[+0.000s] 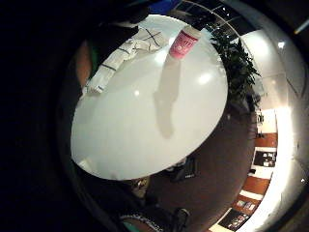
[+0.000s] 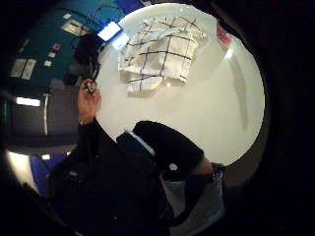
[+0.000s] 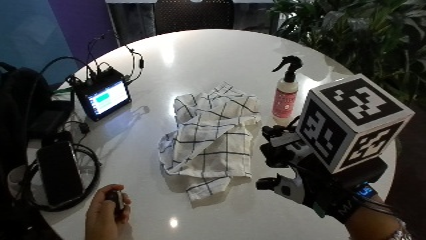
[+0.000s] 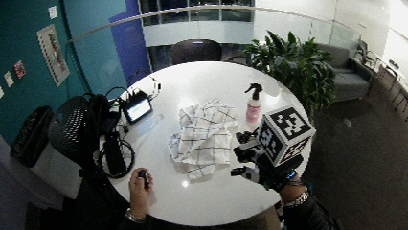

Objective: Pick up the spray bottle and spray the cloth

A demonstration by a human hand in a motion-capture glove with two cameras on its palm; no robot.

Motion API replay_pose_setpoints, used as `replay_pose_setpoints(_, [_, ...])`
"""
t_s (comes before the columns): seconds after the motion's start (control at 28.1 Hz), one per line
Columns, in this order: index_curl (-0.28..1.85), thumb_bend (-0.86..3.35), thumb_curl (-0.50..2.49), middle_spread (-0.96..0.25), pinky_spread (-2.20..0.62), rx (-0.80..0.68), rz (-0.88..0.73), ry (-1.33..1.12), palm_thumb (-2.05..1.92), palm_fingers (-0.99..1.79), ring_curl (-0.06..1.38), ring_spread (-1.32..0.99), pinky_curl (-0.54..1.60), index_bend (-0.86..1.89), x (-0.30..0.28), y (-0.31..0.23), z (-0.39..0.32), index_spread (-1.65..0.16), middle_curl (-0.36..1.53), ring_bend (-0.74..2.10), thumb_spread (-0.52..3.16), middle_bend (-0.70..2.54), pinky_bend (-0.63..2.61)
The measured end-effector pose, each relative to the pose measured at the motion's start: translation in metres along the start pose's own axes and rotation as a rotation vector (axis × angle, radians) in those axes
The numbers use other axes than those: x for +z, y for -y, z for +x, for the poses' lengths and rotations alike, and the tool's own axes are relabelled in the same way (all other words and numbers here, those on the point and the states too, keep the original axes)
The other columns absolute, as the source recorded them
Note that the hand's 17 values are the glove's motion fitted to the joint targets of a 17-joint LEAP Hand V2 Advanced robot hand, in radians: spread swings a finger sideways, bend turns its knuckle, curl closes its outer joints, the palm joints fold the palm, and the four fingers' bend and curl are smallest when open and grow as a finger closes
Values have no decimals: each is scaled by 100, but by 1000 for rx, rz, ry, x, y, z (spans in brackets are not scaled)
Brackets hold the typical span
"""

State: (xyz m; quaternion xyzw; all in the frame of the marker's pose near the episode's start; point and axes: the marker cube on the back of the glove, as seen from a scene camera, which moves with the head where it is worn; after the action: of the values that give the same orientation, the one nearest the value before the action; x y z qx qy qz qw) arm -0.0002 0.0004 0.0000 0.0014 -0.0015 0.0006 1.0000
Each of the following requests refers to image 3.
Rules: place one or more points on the white checked cloth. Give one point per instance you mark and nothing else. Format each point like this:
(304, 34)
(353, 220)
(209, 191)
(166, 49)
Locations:
(213, 140)

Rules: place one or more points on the black phone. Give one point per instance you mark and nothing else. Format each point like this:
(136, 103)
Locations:
(60, 173)

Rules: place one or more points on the black wristband with blue light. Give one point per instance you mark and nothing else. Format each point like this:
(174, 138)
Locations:
(360, 196)

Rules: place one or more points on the black chair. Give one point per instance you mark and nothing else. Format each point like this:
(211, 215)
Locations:
(195, 15)

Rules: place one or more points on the spray bottle with pink label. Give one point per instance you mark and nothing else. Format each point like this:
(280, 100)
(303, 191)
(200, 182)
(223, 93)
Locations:
(285, 96)

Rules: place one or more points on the small black remote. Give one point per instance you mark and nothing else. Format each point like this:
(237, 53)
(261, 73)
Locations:
(118, 200)

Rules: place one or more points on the small black display screen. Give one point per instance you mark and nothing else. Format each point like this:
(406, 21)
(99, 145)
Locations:
(104, 98)

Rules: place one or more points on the black backpack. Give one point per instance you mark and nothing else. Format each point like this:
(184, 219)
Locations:
(24, 100)

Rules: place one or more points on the small black plug adapter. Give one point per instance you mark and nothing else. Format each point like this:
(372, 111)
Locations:
(84, 128)

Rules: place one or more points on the white marker cube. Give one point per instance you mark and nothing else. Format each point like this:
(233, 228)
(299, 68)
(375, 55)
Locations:
(351, 123)

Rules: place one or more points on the green leafy plant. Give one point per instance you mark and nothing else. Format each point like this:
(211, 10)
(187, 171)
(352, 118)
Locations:
(368, 36)

